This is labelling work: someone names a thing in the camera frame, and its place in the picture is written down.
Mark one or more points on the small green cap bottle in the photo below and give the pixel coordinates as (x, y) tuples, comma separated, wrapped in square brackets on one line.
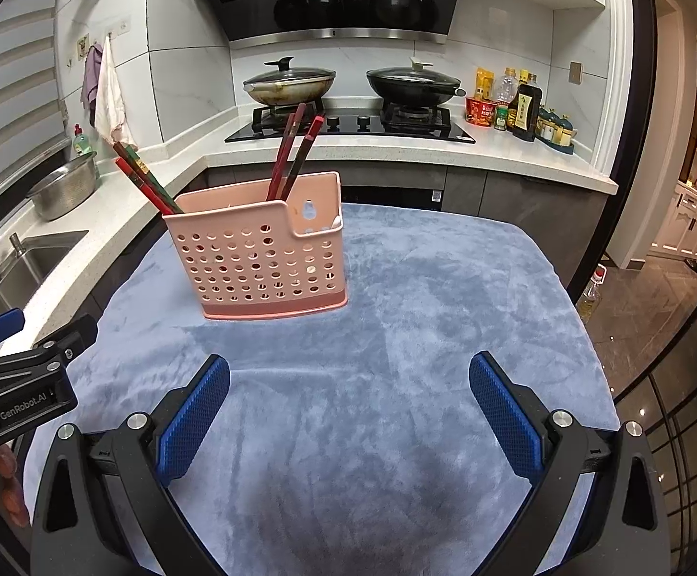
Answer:
[(501, 117)]

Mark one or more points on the left hand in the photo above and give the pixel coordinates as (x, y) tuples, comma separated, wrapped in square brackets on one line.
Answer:
[(12, 492)]

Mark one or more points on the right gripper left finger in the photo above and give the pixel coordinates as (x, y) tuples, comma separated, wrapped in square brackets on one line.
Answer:
[(185, 415)]

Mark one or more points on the black wok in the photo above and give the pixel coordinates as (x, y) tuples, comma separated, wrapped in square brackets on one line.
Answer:
[(416, 85)]

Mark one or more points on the steel kitchen sink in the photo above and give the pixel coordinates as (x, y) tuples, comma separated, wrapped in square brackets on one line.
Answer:
[(23, 272)]

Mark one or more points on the black gas stove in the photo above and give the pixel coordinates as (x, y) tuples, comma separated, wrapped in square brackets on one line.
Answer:
[(390, 119)]

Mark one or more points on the bright red chopstick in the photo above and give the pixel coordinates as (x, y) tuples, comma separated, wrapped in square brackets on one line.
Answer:
[(164, 209)]

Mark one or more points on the green dish soap bottle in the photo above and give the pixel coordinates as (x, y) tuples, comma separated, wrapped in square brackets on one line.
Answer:
[(81, 142)]

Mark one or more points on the cooking oil jug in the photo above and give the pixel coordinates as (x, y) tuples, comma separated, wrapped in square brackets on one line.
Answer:
[(590, 296)]

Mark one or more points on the red instant noodle cup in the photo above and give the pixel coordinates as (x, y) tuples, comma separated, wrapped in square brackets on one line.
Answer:
[(480, 112)]

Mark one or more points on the lidded beige wok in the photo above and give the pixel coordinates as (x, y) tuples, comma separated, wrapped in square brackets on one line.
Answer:
[(287, 86)]

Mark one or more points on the white hanging towel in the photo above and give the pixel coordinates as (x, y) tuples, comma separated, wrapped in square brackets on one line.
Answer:
[(110, 111)]

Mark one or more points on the purple hanging cloth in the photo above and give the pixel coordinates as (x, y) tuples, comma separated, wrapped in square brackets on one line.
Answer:
[(92, 67)]

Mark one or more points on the spice jar rack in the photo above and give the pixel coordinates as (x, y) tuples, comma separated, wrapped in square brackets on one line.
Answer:
[(555, 130)]

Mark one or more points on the stainless steel pot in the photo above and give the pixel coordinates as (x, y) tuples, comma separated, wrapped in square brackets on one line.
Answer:
[(65, 188)]

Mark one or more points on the clear plastic bottle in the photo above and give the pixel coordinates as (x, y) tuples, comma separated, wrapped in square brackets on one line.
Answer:
[(506, 88)]

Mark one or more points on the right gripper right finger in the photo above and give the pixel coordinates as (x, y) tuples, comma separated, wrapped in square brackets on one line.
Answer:
[(514, 414)]

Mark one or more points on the dark soy sauce bottle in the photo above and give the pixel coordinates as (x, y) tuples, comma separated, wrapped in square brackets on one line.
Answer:
[(525, 108)]

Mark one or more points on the pink perforated utensil holder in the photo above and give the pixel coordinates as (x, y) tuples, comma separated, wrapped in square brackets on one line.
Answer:
[(251, 258)]

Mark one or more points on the green chopstick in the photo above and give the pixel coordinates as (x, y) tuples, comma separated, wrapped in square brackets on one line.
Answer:
[(134, 161)]

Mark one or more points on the dark brown-red chopstick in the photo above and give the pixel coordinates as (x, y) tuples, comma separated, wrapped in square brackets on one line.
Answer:
[(289, 134)]

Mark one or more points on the grey-blue fleece mat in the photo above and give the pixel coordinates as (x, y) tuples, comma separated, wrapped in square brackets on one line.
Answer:
[(350, 442)]

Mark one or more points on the yellow snack packet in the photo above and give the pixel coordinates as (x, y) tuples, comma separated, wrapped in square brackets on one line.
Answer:
[(483, 84)]

